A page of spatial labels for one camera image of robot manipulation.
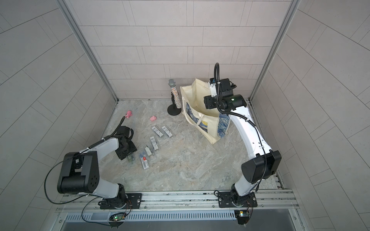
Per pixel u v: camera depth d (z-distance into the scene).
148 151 0.87
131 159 0.84
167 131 0.96
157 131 0.96
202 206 0.70
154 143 0.91
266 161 0.40
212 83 0.67
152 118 1.03
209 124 0.80
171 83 0.89
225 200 0.71
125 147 0.72
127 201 0.70
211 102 0.68
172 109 1.08
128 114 1.04
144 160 0.83
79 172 0.47
